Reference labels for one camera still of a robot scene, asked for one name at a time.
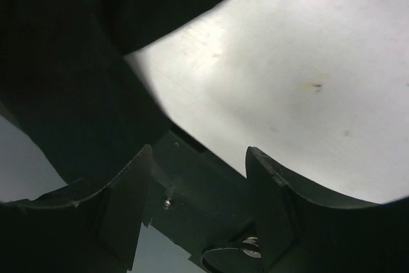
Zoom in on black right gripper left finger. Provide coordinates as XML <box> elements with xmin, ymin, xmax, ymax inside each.
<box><xmin>1</xmin><ymin>145</ymin><xmax>153</xmax><ymax>272</ymax></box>

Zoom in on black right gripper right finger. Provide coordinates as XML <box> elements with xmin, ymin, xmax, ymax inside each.
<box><xmin>245</xmin><ymin>147</ymin><xmax>408</xmax><ymax>272</ymax></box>

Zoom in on black t shirt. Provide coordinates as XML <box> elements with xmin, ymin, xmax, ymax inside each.
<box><xmin>1</xmin><ymin>0</ymin><xmax>223</xmax><ymax>183</ymax></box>

